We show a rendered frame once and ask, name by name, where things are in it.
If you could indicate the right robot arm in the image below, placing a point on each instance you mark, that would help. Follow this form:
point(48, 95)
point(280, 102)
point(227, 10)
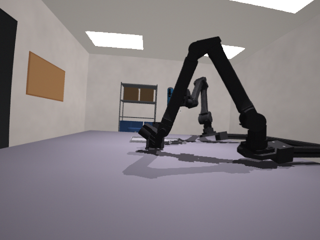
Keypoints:
point(200, 88)

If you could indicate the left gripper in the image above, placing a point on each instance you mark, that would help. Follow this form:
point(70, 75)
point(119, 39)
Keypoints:
point(149, 145)

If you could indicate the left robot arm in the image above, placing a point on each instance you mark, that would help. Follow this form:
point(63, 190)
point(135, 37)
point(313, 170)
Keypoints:
point(256, 140)

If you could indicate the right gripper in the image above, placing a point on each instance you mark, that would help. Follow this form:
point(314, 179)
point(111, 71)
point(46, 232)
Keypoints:
point(184, 103)

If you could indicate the blue electric screwdriver barrel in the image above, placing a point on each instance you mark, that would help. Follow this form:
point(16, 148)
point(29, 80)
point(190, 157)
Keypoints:
point(169, 94)

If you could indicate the white shallow rectangular tray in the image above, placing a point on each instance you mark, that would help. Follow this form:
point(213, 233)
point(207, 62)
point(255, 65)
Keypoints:
point(167, 140)

